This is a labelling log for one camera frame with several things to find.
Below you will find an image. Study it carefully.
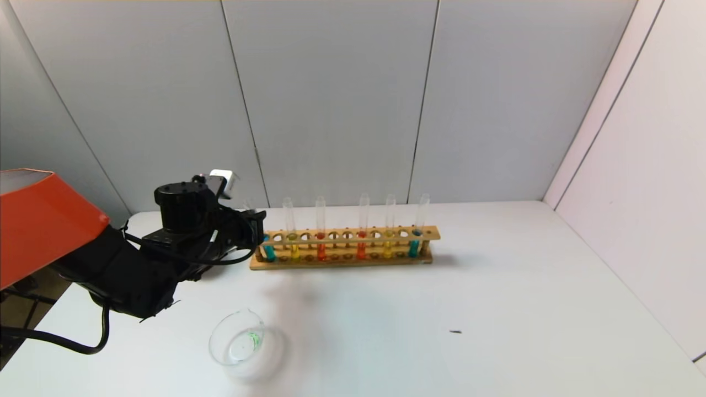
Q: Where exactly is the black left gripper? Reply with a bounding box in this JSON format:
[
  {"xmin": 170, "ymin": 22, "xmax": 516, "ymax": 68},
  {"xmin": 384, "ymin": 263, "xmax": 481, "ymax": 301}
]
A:
[{"xmin": 216, "ymin": 210, "xmax": 270, "ymax": 253}]

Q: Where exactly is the blue pigment glass test tube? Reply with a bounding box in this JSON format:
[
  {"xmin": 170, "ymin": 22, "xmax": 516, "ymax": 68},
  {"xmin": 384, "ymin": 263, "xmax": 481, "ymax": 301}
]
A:
[
  {"xmin": 408, "ymin": 194, "xmax": 430, "ymax": 259},
  {"xmin": 243, "ymin": 198, "xmax": 276, "ymax": 262}
]

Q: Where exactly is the yellow pigment glass test tube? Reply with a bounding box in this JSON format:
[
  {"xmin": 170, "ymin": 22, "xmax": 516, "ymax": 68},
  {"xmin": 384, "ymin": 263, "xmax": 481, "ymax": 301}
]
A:
[
  {"xmin": 383, "ymin": 195, "xmax": 397, "ymax": 260},
  {"xmin": 282, "ymin": 198, "xmax": 301, "ymax": 261}
]

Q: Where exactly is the orange pigment glass test tube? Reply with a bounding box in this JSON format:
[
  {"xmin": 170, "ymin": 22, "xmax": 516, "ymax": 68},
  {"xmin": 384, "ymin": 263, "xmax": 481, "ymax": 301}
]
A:
[
  {"xmin": 357, "ymin": 194, "xmax": 371, "ymax": 261},
  {"xmin": 316, "ymin": 196, "xmax": 328, "ymax": 262}
]

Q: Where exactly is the glass beaker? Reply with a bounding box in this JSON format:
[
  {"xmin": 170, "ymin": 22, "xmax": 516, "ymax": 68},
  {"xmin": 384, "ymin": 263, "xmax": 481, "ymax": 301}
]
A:
[{"xmin": 208, "ymin": 308, "xmax": 266, "ymax": 368}]

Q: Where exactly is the wooden test tube rack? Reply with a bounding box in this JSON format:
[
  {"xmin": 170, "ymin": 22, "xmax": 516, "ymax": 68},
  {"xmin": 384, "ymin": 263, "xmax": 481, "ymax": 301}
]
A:
[{"xmin": 250, "ymin": 225, "xmax": 441, "ymax": 271}]

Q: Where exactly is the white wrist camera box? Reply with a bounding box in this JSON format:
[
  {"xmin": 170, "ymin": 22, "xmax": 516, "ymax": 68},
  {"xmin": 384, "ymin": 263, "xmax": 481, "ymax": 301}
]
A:
[{"xmin": 210, "ymin": 169, "xmax": 241, "ymax": 200}]

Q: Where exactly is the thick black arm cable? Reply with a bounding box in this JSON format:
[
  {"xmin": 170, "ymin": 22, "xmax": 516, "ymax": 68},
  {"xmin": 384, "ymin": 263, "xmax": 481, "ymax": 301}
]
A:
[{"xmin": 0, "ymin": 207, "xmax": 260, "ymax": 355}]

